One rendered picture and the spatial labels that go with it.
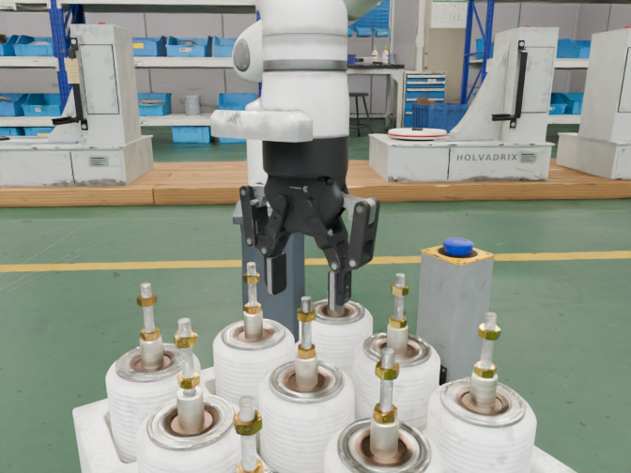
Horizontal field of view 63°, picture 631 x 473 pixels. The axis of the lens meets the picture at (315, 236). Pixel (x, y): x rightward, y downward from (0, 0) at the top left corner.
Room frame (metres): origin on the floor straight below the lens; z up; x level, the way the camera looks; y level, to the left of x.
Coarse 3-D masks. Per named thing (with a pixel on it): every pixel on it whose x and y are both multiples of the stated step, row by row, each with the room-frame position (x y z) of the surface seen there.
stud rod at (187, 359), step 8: (184, 320) 0.38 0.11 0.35; (184, 328) 0.38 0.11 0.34; (184, 336) 0.38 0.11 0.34; (184, 352) 0.38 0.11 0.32; (184, 360) 0.38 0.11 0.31; (192, 360) 0.39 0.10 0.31; (184, 368) 0.38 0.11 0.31; (192, 368) 0.39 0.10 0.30; (184, 376) 0.38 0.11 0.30; (184, 392) 0.38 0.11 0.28; (192, 392) 0.38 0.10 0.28
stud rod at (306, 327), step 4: (304, 300) 0.44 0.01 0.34; (308, 300) 0.44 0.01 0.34; (304, 304) 0.45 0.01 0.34; (308, 304) 0.45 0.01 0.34; (304, 308) 0.44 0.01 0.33; (308, 308) 0.45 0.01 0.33; (304, 312) 0.44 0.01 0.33; (308, 312) 0.44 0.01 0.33; (304, 324) 0.44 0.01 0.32; (308, 324) 0.45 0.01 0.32; (304, 328) 0.45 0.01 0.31; (308, 328) 0.45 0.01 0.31; (304, 332) 0.44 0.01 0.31; (308, 332) 0.44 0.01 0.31; (304, 336) 0.45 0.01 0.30; (308, 336) 0.44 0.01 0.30; (304, 340) 0.45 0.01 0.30; (308, 340) 0.45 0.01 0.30; (304, 344) 0.45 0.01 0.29; (308, 344) 0.44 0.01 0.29; (304, 348) 0.45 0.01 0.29; (308, 348) 0.45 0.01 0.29
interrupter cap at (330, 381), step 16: (288, 368) 0.47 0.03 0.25; (320, 368) 0.47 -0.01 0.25; (336, 368) 0.47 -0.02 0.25; (272, 384) 0.44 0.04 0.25; (288, 384) 0.44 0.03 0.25; (320, 384) 0.44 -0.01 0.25; (336, 384) 0.44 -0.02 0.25; (288, 400) 0.42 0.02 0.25; (304, 400) 0.41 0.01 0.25; (320, 400) 0.41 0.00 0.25
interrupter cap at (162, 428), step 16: (176, 400) 0.41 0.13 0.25; (208, 400) 0.41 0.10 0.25; (224, 400) 0.41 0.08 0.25; (160, 416) 0.39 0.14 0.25; (176, 416) 0.39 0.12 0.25; (208, 416) 0.39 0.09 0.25; (224, 416) 0.39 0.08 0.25; (160, 432) 0.37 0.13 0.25; (176, 432) 0.37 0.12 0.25; (192, 432) 0.37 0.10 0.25; (208, 432) 0.37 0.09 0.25; (224, 432) 0.37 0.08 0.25; (176, 448) 0.35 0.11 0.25; (192, 448) 0.35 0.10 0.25
